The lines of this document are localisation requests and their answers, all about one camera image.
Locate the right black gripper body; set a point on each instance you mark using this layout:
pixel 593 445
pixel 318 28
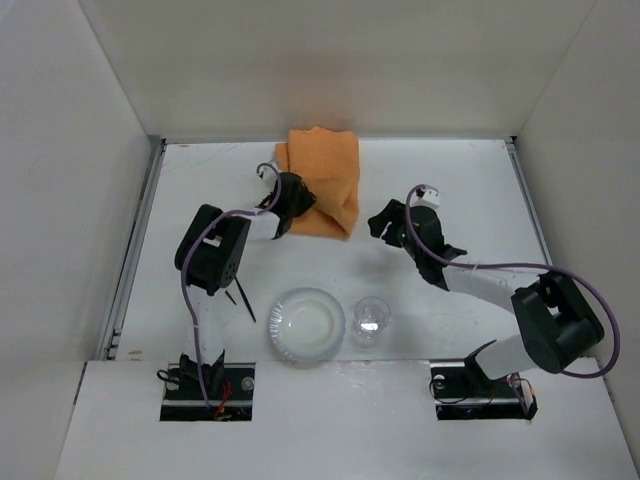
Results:
pixel 396 228

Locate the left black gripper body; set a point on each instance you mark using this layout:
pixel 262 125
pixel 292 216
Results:
pixel 298 195

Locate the orange cloth napkin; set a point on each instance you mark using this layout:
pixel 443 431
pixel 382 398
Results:
pixel 329 164

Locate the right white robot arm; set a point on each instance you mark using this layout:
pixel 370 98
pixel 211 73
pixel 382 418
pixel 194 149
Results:
pixel 555 323

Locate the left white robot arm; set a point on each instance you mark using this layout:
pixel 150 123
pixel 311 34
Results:
pixel 208 259

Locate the clear plastic cup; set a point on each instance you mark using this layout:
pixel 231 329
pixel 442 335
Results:
pixel 372 316

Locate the black plastic knife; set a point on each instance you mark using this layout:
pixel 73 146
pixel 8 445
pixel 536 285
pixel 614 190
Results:
pixel 245 300

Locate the black plastic fork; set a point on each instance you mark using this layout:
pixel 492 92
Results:
pixel 230 297

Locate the clear plastic plate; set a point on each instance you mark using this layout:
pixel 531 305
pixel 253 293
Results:
pixel 307 325

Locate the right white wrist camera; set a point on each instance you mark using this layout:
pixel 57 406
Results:
pixel 428 196

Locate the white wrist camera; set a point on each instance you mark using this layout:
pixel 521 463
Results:
pixel 428 196
pixel 268 173

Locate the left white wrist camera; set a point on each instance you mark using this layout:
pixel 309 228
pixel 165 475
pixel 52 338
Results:
pixel 268 173

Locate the right aluminium table rail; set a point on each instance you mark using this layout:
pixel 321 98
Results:
pixel 604 367

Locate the aluminium table rail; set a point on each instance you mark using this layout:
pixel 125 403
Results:
pixel 604 367
pixel 116 313

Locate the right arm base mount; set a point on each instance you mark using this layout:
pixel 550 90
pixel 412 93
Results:
pixel 461 393

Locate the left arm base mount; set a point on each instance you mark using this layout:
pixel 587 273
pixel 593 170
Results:
pixel 231 401

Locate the left aluminium table rail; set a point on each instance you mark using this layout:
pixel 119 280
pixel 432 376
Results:
pixel 116 313

